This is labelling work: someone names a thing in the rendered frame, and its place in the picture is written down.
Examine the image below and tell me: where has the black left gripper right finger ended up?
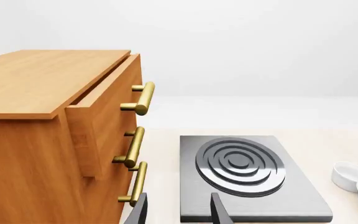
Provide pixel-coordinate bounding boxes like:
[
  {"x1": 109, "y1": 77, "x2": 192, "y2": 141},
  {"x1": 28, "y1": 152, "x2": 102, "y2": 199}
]
[{"x1": 210, "y1": 192, "x2": 235, "y2": 224}]

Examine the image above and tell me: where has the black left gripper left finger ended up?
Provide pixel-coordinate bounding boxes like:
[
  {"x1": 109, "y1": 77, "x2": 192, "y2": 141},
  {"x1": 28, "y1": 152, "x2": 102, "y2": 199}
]
[{"x1": 123, "y1": 192, "x2": 149, "y2": 224}]

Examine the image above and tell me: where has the flat black stove plate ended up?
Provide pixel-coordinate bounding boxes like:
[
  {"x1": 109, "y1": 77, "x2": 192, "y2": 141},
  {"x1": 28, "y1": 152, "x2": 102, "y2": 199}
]
[{"x1": 179, "y1": 134, "x2": 334, "y2": 223}]

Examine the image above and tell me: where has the white ramekin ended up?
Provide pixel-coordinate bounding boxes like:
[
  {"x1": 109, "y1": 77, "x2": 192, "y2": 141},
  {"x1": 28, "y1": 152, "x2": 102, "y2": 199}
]
[{"x1": 331, "y1": 161, "x2": 358, "y2": 193}]

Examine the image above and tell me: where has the wooden cabinet drawer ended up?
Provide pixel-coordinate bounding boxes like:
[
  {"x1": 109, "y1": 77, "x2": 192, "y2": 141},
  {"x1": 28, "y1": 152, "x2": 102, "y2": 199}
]
[
  {"x1": 65, "y1": 53, "x2": 144, "y2": 177},
  {"x1": 92, "y1": 121, "x2": 139, "y2": 182},
  {"x1": 82, "y1": 162, "x2": 139, "y2": 224}
]

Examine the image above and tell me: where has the wooden cabinet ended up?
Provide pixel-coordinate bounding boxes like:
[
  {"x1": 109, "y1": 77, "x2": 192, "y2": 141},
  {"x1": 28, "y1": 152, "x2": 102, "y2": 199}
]
[{"x1": 0, "y1": 49, "x2": 144, "y2": 224}]

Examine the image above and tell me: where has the brass drawer handle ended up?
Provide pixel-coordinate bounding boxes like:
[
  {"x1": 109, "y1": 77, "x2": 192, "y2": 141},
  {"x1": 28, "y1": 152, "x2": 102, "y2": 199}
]
[
  {"x1": 117, "y1": 161, "x2": 149, "y2": 207},
  {"x1": 120, "y1": 81, "x2": 156, "y2": 116},
  {"x1": 112, "y1": 126, "x2": 146, "y2": 169}
]

